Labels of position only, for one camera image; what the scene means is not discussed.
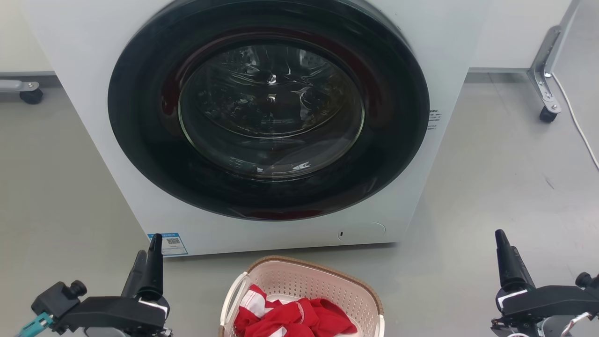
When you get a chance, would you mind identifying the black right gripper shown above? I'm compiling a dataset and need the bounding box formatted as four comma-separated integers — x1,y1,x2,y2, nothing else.
491,229,599,336

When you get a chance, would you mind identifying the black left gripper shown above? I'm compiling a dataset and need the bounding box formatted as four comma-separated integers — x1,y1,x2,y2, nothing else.
54,233,170,335

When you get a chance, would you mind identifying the cream perforated laundry basket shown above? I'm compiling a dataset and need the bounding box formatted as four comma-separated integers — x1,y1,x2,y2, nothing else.
219,256,385,337

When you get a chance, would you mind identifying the blue energy label sticker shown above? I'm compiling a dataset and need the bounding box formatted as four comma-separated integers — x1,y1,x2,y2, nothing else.
147,233,189,257

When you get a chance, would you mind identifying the red white striped garment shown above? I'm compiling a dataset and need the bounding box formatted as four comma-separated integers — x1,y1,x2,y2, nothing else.
233,284,284,337

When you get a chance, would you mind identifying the black round washer door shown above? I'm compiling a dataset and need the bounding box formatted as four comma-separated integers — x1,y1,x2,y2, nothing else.
108,0,430,221

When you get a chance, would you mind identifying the white front-load washing machine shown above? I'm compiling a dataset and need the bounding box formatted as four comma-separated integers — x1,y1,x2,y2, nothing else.
21,0,492,257

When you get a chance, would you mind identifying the teal left cable connector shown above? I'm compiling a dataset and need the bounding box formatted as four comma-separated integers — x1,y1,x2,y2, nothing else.
16,313,53,337

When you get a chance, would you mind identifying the white power cable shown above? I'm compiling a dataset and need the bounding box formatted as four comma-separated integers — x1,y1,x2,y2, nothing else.
551,74,599,172

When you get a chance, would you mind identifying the long metal frame leg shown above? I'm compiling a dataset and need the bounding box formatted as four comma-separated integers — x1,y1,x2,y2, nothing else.
527,0,582,114

